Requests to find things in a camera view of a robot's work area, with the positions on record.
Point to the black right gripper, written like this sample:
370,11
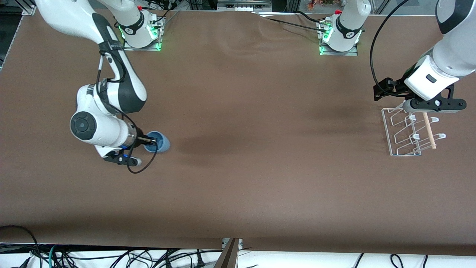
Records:
140,139

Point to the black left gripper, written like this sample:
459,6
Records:
396,88

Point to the light blue plastic cup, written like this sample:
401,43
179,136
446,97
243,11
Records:
165,145

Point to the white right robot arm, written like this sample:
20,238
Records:
122,85

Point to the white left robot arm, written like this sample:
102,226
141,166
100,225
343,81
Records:
453,56

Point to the white power strip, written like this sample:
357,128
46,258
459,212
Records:
243,5

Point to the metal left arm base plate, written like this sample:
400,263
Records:
349,53

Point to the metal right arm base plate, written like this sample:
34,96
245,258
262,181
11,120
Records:
148,48

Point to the metal table leg bracket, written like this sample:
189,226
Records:
228,255

